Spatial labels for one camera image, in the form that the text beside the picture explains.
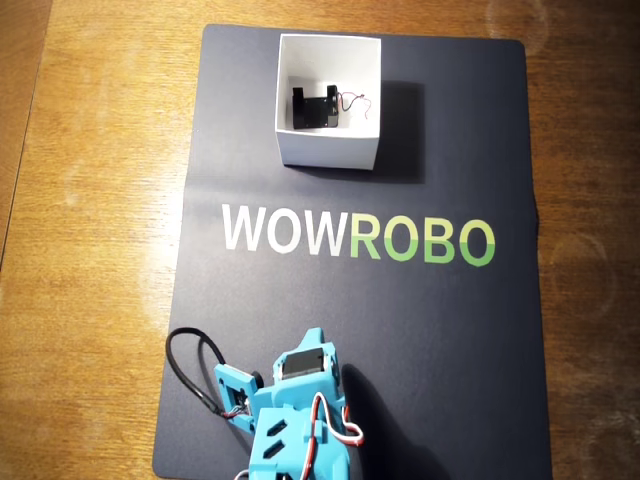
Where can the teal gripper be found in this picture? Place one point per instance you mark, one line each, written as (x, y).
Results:
(305, 367)

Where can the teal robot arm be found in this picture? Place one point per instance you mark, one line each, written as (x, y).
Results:
(300, 440)

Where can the white open cardboard box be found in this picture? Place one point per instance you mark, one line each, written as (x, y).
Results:
(325, 150)

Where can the black WOWROBO printed mat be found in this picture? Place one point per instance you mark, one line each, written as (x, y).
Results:
(425, 350)

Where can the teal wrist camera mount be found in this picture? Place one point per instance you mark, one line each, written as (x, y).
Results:
(230, 377)

